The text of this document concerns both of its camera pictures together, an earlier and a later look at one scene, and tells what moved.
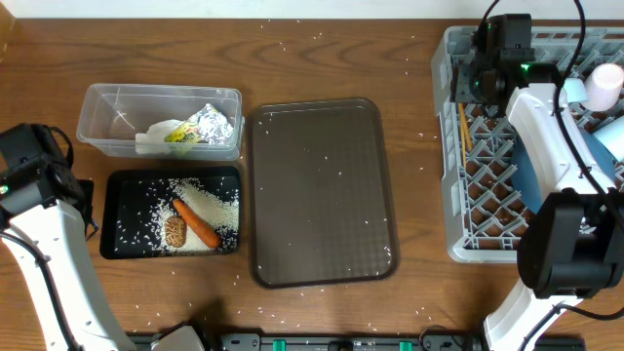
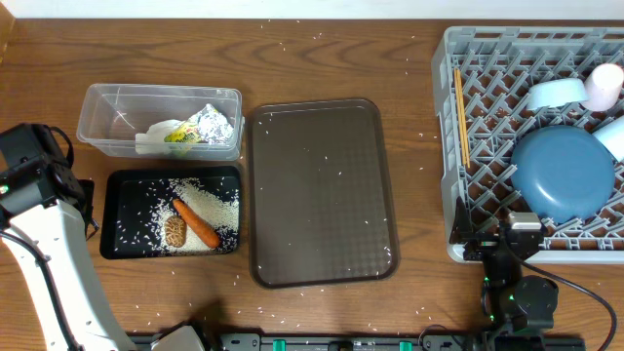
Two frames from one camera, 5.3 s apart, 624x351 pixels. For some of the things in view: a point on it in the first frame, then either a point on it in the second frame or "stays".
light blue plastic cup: x=612 y=136 stays
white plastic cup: x=603 y=87 stays
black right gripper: x=463 y=76 to x=463 y=233
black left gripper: x=89 y=186 stays
